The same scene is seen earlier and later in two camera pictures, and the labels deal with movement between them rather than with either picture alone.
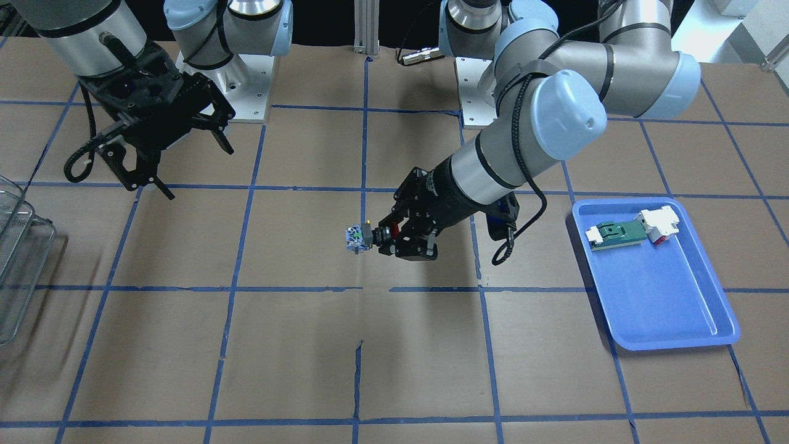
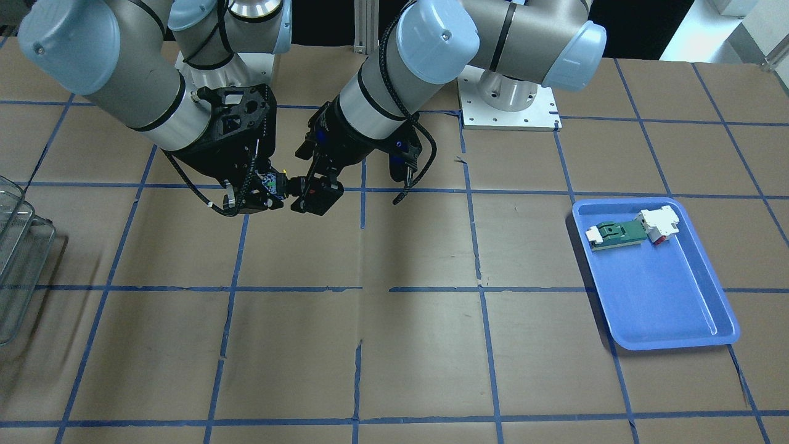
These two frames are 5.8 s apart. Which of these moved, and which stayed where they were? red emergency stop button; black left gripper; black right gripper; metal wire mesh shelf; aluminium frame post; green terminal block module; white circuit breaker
Moved: black left gripper; red emergency stop button; black right gripper
Stayed: white circuit breaker; metal wire mesh shelf; green terminal block module; aluminium frame post
